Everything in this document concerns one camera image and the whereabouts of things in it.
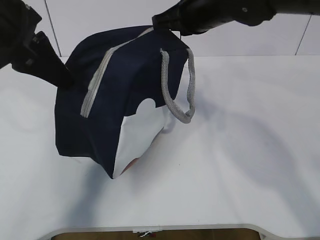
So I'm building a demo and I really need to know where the navy blue lunch bag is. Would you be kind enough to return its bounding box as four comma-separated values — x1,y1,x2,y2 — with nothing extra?
54,25,196,179

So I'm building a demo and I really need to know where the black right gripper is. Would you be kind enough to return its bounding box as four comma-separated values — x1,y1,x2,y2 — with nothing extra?
151,0,278,37

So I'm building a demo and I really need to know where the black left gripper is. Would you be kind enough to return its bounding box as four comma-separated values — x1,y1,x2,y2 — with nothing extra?
0,0,74,89

